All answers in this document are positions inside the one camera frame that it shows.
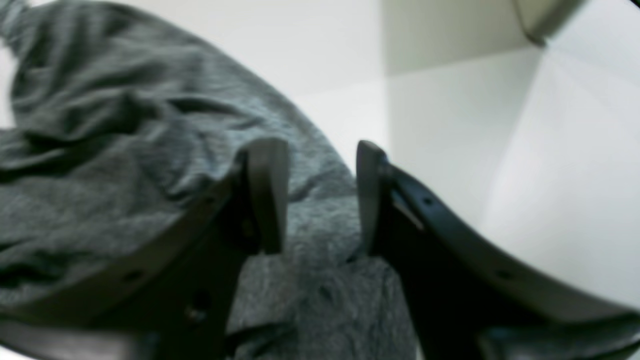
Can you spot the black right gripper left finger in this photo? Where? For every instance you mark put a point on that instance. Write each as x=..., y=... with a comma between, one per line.
x=170, y=299

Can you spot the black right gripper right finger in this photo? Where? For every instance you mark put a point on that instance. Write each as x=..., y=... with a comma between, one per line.
x=467, y=298

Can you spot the grey t-shirt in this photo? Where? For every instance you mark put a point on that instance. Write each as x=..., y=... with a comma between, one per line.
x=121, y=120

